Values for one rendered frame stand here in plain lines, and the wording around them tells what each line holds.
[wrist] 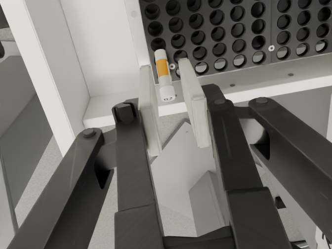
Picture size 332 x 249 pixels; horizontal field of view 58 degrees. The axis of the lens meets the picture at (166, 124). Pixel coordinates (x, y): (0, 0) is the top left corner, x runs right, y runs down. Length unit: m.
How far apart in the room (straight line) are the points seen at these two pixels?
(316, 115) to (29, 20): 0.43
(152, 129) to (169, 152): 1.22
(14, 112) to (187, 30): 0.61
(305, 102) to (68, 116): 0.41
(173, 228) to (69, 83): 1.50
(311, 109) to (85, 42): 0.37
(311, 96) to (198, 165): 0.95
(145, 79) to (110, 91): 0.18
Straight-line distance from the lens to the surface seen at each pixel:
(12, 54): 1.29
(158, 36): 0.27
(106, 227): 1.73
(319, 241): 0.61
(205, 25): 0.28
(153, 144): 0.16
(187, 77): 0.18
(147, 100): 0.16
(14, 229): 0.62
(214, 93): 0.17
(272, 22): 0.29
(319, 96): 0.52
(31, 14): 0.26
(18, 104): 0.86
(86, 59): 0.35
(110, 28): 0.34
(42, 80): 0.27
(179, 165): 1.42
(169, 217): 1.68
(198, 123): 0.15
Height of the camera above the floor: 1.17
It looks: 61 degrees down
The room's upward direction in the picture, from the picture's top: 172 degrees clockwise
